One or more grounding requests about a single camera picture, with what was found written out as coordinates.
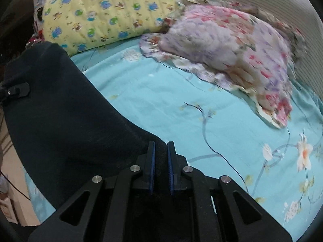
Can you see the beige striped headboard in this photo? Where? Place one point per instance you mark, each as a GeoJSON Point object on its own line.
{"type": "Point", "coordinates": [265, 7]}

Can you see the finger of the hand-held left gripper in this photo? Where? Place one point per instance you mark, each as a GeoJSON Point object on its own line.
{"type": "Point", "coordinates": [17, 91]}

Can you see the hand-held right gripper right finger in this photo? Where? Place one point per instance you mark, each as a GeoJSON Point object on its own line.
{"type": "Point", "coordinates": [171, 167]}

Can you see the floral purple pink pillow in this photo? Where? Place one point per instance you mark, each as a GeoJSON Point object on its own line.
{"type": "Point", "coordinates": [227, 55]}

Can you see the light blue floral bed sheet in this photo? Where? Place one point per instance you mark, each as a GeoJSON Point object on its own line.
{"type": "Point", "coordinates": [201, 131]}

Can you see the yellow cartoon print pillow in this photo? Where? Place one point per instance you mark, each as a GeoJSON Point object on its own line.
{"type": "Point", "coordinates": [106, 12]}

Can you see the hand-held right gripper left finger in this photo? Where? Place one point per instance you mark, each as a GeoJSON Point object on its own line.
{"type": "Point", "coordinates": [151, 167]}

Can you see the black pants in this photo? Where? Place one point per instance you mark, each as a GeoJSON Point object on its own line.
{"type": "Point", "coordinates": [63, 111]}

